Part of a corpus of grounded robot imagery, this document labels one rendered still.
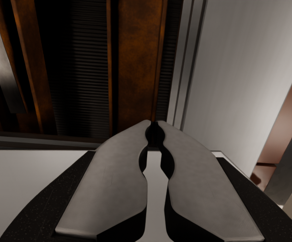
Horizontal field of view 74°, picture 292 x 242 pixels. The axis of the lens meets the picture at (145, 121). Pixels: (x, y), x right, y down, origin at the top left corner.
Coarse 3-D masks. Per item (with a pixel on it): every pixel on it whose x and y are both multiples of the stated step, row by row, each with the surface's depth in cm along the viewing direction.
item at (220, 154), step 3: (219, 153) 21; (222, 153) 21; (219, 156) 21; (222, 156) 21; (225, 156) 21; (228, 159) 21; (231, 162) 22; (234, 165) 22; (237, 168) 22; (240, 171) 22; (243, 174) 22; (246, 177) 23
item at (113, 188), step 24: (144, 120) 12; (120, 144) 10; (144, 144) 10; (96, 168) 8; (120, 168) 8; (144, 168) 10; (96, 192) 7; (120, 192) 7; (144, 192) 7; (72, 216) 6; (96, 216) 6; (120, 216) 6; (144, 216) 7; (96, 240) 6; (120, 240) 6
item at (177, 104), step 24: (192, 0) 16; (192, 24) 16; (192, 48) 17; (192, 72) 17; (168, 120) 22; (0, 144) 23; (24, 144) 24; (48, 144) 24; (72, 144) 24; (96, 144) 24
